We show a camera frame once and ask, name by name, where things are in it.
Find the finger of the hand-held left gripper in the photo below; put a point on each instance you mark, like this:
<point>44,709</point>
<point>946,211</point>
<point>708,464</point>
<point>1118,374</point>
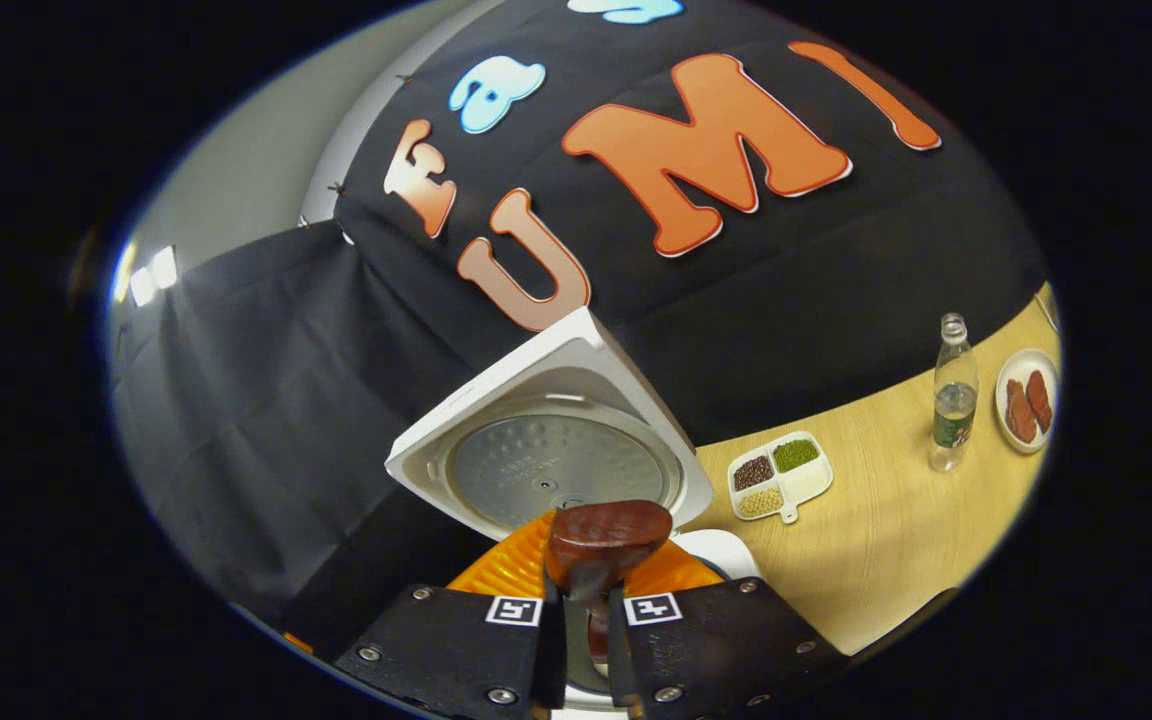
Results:
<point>298,642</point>

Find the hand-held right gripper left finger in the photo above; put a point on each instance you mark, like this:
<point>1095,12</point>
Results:
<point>436,645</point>

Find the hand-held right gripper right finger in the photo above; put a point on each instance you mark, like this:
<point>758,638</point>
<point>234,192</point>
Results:
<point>716,650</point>

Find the dark wooden spoon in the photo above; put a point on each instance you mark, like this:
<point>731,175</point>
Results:
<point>606,535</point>

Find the white rice cooker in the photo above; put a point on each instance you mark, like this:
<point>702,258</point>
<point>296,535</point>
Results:
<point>546,460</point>

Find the white divided bean dish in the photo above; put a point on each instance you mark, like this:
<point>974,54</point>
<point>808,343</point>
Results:
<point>808,482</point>

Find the clear plastic water bottle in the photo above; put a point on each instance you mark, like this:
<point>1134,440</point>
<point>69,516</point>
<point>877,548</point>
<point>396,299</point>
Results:
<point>954,400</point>

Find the red meat piece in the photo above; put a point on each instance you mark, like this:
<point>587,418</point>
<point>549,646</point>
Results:
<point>1019,412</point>
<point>1039,400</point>

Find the ceiling light panel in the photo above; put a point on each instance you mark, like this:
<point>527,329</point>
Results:
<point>154,275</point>

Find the white oval plate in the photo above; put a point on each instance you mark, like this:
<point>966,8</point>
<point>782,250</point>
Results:
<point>1026,358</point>

